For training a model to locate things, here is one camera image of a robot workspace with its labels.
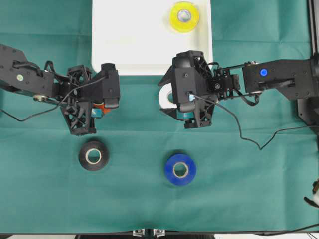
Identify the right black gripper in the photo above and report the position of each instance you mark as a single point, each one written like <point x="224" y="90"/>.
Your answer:
<point x="201" y="116"/>

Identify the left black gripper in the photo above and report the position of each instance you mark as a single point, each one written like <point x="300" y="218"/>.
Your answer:
<point x="76" y="91"/>

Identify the red tape roll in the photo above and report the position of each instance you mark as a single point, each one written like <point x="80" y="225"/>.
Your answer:
<point x="102" y="107"/>

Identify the black tape roll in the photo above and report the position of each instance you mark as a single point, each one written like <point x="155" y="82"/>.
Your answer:
<point x="93" y="156"/>

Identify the yellow tape roll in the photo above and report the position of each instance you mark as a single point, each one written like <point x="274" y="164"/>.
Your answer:
<point x="184" y="16"/>

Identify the blue tape roll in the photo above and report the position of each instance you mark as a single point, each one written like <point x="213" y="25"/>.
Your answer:
<point x="180" y="170"/>

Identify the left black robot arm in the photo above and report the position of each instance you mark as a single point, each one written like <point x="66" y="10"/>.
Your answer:
<point x="20" y="76"/>

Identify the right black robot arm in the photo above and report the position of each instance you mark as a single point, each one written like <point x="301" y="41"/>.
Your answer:
<point x="295" y="79"/>

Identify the white tape roll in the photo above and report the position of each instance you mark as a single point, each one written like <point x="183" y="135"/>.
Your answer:
<point x="163" y="97"/>

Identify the white plastic tray case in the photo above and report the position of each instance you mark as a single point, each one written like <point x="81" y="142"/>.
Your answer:
<point x="137" y="37"/>

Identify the green table cloth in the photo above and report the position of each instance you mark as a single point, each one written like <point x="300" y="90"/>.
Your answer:
<point x="44" y="189"/>

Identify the white object at table edge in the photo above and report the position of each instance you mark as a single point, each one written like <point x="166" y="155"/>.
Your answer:
<point x="314" y="202"/>

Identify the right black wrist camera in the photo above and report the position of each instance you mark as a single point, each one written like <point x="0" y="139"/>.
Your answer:
<point x="191" y="78"/>

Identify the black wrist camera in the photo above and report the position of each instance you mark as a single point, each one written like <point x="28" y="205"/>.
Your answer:
<point x="106" y="87"/>
<point x="191" y="78"/>

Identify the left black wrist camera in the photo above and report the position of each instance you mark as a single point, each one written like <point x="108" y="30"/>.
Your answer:
<point x="106" y="87"/>

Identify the left metal table bracket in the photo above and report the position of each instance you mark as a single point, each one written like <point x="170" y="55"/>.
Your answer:
<point x="139" y="232"/>

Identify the metal table bracket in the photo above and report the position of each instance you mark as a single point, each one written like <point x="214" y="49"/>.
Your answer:
<point x="139" y="232"/>
<point x="158" y="232"/>

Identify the right metal table bracket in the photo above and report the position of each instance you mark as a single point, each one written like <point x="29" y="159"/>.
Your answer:
<point x="158" y="232"/>

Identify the aluminium frame rail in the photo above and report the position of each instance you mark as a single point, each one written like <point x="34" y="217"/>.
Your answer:
<point x="313" y="9"/>

